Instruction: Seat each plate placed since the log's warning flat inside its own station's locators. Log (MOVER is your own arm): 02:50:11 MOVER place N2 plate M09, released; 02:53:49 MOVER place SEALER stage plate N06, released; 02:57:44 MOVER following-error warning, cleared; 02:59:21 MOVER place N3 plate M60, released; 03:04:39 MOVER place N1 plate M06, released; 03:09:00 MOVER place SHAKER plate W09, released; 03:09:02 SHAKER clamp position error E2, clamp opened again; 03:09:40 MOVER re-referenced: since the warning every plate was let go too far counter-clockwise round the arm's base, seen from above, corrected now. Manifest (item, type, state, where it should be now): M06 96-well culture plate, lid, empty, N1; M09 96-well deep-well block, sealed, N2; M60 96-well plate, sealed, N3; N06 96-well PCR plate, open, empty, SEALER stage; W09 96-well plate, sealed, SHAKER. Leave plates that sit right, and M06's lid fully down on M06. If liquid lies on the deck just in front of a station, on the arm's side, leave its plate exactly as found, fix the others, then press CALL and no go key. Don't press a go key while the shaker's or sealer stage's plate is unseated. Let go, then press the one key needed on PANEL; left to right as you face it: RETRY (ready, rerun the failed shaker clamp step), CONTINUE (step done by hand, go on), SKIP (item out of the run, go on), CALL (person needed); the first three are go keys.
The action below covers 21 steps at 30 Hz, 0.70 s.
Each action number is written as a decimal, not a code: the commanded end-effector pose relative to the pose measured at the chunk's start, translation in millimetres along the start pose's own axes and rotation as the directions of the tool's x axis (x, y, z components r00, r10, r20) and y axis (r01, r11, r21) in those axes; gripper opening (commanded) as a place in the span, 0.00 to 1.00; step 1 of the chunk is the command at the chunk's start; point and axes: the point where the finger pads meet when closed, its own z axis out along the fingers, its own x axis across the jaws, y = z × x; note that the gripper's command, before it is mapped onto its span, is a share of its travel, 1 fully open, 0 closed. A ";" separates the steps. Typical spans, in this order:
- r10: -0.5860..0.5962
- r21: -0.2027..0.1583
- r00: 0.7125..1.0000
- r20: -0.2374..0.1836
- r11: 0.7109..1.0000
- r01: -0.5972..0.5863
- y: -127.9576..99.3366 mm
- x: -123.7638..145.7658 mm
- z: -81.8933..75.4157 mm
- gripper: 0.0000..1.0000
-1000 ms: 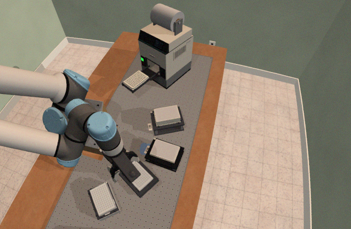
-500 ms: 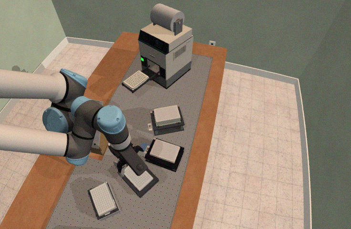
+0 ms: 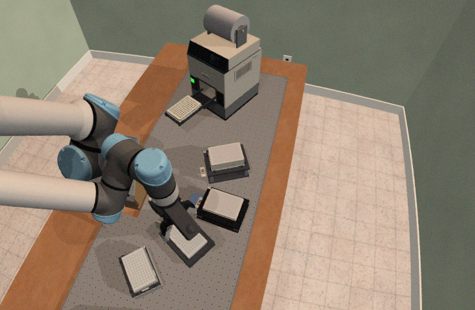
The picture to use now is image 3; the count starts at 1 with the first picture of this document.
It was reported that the blue liquid puddle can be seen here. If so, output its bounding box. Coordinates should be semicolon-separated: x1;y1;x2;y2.
190;193;199;202

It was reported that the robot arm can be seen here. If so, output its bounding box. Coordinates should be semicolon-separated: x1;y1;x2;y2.
0;93;201;240

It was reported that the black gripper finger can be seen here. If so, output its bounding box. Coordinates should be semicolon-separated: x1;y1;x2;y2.
156;219;172;243
185;200;197;215

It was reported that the beige horizontal cylinder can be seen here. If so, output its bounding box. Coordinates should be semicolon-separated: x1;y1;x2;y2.
203;5;250;44

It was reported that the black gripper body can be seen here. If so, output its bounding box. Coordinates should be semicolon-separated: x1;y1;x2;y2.
148;195;188;225

